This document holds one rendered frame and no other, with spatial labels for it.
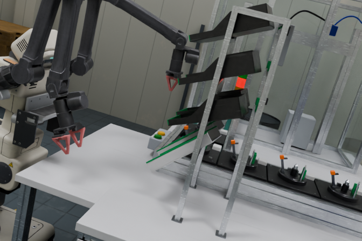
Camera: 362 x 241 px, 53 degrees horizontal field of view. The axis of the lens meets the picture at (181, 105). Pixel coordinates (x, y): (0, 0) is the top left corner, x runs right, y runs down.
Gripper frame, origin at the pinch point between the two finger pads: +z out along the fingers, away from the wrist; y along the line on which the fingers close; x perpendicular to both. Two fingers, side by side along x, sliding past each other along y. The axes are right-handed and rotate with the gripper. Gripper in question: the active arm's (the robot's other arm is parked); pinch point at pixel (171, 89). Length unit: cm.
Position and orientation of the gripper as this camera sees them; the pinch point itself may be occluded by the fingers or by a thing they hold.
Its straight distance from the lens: 178.7
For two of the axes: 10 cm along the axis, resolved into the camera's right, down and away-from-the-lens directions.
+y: 2.1, -1.8, 9.6
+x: -9.5, -2.5, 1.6
